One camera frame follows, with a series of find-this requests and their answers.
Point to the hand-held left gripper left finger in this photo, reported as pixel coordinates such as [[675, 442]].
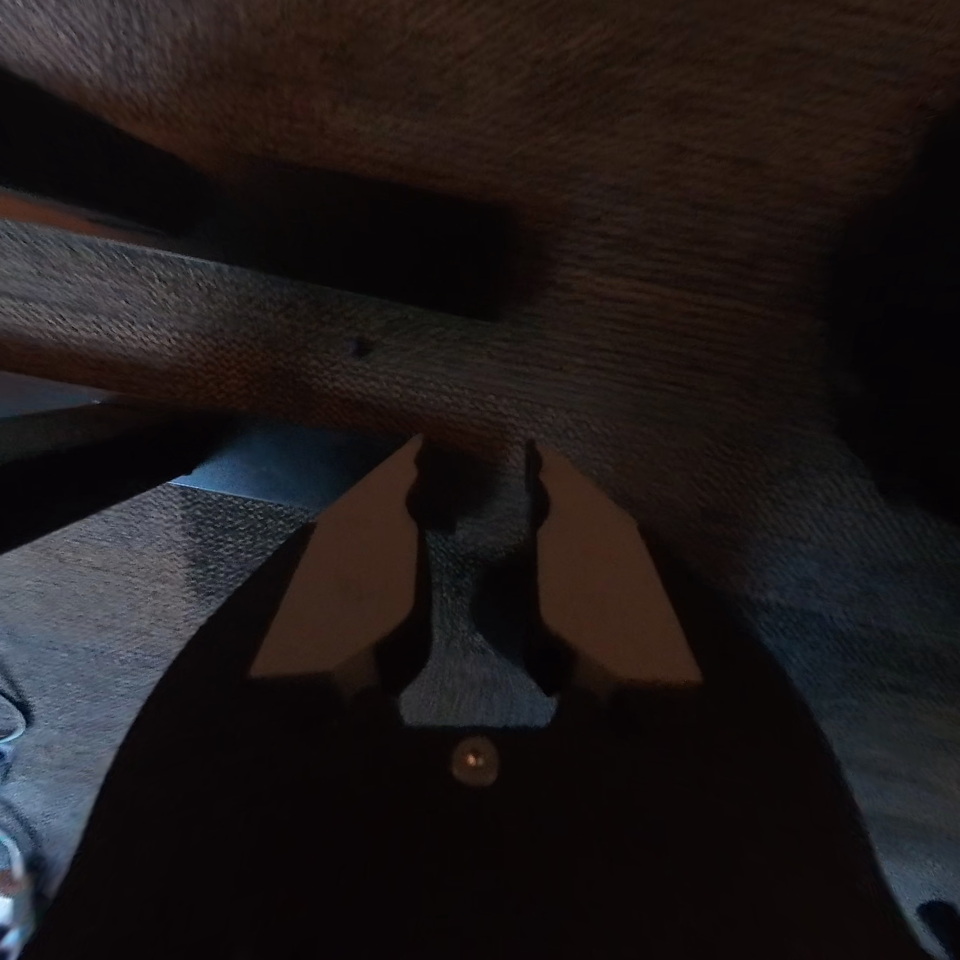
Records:
[[352, 585]]

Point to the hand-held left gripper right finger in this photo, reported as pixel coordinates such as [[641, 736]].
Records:
[[607, 600]]

